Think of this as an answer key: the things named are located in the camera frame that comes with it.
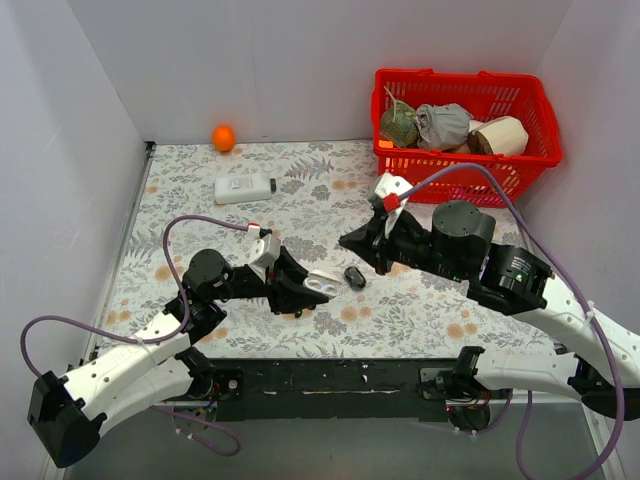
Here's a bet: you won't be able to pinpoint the white earbud charging case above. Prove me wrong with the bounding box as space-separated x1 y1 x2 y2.
303 270 343 298

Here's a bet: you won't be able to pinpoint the black earbud charging case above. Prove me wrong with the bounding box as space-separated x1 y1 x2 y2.
344 266 367 291

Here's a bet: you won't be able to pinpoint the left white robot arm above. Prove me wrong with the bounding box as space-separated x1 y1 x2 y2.
27 235 340 468

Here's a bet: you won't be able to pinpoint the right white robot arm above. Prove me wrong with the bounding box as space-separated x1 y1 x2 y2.
339 200 617 418

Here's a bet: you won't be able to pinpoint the white plastic bottle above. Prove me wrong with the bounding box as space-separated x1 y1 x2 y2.
214 173 277 205

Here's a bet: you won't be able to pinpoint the green melon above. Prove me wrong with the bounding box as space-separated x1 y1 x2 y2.
379 87 419 148

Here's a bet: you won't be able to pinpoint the floral patterned table mat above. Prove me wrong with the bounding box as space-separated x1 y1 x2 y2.
102 141 553 358

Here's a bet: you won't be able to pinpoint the grey crumpled cloth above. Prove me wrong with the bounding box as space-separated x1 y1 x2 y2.
415 103 473 151

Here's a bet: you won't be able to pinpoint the orange fruit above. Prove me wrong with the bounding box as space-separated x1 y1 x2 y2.
211 125 236 152

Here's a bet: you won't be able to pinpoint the red plastic basket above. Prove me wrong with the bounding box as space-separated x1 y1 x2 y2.
371 68 563 200

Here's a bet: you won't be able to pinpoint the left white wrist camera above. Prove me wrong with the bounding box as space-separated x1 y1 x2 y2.
247 223 281 282

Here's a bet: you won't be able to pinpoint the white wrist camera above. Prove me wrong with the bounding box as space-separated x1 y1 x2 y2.
247 223 281 282
367 172 412 239

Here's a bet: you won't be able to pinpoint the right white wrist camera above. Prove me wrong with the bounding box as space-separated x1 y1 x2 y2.
367 172 412 239

